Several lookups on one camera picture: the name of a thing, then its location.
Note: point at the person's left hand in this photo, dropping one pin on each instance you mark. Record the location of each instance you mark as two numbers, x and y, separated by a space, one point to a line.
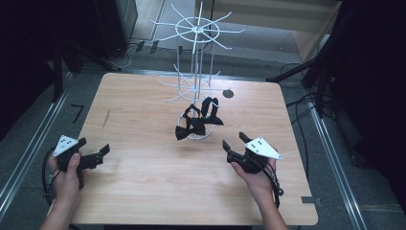
68 188

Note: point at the light wooden cabinet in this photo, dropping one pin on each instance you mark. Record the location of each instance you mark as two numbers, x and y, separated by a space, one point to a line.
306 22

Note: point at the person's right hand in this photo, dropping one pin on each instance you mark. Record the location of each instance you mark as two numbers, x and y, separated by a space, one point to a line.
260 183

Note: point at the dark round table grommet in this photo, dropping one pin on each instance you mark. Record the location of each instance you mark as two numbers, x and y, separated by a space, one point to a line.
228 93

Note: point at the black cabinet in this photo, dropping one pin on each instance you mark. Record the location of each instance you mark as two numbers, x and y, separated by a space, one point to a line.
115 25

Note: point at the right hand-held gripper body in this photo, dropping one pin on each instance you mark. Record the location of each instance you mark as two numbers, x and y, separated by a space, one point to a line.
261 148

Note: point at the black plug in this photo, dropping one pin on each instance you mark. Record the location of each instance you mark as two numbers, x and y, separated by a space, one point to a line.
140 46
154 46

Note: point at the black metal stand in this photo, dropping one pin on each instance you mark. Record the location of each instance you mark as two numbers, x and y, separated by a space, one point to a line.
319 73
59 70

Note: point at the black bow tie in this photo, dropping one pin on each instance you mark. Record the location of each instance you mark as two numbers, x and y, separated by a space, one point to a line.
185 132
212 120

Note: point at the metal floor rail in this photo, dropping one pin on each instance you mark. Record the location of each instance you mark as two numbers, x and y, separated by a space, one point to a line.
335 169
28 156

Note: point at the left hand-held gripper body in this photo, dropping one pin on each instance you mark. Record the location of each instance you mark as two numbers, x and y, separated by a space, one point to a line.
65 144

